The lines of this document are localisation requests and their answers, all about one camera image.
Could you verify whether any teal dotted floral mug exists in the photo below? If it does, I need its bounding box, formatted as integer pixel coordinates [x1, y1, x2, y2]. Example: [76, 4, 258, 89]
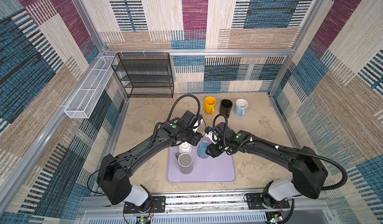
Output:
[197, 141, 209, 159]

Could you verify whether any yellow mug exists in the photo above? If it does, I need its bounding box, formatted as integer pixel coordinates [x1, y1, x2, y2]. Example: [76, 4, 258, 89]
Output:
[204, 96, 216, 115]

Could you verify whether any black mug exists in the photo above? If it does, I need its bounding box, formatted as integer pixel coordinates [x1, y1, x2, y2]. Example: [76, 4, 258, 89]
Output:
[219, 99, 233, 118]

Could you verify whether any light blue mug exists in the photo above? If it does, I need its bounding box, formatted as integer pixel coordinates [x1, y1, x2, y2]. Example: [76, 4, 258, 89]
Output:
[234, 98, 248, 116]

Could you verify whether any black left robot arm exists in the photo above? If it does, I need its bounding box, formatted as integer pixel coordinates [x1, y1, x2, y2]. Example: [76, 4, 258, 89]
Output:
[96, 111, 203, 205]

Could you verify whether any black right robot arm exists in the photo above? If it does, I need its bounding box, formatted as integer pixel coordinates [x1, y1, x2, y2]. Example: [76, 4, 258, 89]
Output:
[206, 130, 328, 208]

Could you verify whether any white pink mug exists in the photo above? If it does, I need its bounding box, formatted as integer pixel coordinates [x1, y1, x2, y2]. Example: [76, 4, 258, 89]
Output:
[178, 142, 192, 154]

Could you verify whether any grey mug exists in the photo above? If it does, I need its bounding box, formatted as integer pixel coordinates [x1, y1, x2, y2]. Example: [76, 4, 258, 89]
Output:
[178, 152, 193, 175]

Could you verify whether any lavender tray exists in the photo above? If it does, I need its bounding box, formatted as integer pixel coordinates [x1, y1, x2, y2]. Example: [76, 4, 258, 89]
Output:
[167, 146, 236, 183]

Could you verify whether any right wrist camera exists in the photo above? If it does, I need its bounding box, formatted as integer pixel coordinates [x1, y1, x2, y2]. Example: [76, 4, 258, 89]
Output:
[204, 126, 219, 144]

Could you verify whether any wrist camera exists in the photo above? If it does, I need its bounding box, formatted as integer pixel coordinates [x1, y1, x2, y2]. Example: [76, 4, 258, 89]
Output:
[192, 118, 206, 133]
[204, 126, 219, 144]

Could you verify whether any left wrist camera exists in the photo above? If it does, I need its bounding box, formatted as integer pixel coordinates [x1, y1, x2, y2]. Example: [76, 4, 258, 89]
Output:
[192, 118, 206, 133]

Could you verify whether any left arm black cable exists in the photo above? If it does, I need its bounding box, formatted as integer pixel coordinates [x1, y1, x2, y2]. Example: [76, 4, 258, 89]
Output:
[152, 94, 201, 147]

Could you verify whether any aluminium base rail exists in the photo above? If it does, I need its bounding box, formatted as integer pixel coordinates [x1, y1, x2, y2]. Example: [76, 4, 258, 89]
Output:
[75, 189, 341, 224]

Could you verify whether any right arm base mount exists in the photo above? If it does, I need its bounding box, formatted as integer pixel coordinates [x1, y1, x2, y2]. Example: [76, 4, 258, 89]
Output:
[243, 193, 290, 210]

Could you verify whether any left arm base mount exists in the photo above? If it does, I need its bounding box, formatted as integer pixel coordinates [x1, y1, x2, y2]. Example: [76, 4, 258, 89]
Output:
[123, 194, 166, 214]

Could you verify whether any black wire mesh shelf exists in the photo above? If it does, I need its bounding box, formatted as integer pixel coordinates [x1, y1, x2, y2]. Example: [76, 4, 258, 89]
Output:
[112, 53, 174, 98]

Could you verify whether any white wire mesh basket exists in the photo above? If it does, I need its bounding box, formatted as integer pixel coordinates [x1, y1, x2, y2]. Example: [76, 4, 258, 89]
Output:
[64, 56, 114, 119]

